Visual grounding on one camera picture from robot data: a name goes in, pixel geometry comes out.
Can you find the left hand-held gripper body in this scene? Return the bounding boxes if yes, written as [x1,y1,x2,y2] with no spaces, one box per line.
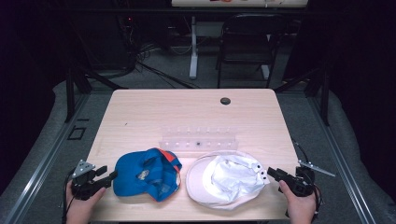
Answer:
[69,159,108,202]

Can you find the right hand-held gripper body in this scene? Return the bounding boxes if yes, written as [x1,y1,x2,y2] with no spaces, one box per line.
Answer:
[281,159,336,198]

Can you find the blue and orange cap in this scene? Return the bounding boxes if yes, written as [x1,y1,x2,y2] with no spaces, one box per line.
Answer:
[112,147,183,203]

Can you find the white cap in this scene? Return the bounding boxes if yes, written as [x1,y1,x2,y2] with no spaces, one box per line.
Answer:
[185,150,271,211]

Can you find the clear acrylic peg rack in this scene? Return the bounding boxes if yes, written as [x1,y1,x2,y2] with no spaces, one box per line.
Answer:
[158,125,240,153]

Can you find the person's left hand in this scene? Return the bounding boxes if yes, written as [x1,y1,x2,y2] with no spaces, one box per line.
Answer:
[65,181,106,224]

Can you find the person's right hand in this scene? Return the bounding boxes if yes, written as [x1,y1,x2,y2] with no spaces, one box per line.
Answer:
[278,179,317,224]

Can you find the black folding chair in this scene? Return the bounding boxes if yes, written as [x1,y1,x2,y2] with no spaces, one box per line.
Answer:
[215,12,289,89]

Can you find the white desk leg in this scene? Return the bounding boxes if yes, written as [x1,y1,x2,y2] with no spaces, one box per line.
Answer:
[189,15,199,80]

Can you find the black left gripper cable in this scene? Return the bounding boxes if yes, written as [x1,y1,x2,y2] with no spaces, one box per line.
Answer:
[62,169,78,224]

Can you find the aluminium floor rail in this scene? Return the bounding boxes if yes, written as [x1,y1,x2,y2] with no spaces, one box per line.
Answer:
[307,96,377,224]
[3,92,92,224]

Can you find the black floor cables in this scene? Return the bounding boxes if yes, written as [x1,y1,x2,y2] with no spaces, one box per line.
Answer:
[118,15,200,90]

